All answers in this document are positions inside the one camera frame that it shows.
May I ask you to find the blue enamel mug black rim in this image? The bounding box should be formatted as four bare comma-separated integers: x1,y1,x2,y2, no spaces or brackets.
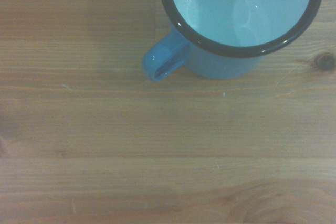
141,0,324,82

